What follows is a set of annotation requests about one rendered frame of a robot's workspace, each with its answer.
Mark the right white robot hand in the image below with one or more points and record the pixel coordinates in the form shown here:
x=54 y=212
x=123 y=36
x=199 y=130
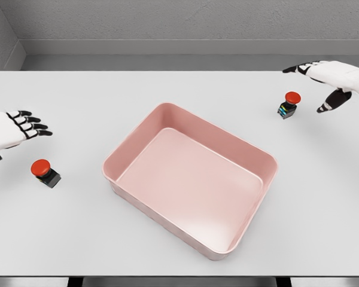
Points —
x=341 y=76

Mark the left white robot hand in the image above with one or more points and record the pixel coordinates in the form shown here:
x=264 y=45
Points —
x=3 y=130

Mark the pink rectangular plastic basket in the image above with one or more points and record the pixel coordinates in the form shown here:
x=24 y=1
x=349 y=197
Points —
x=191 y=182

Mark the red button industrial switch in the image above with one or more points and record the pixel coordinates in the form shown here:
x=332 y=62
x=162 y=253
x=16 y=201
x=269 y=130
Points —
x=290 y=104
x=45 y=172

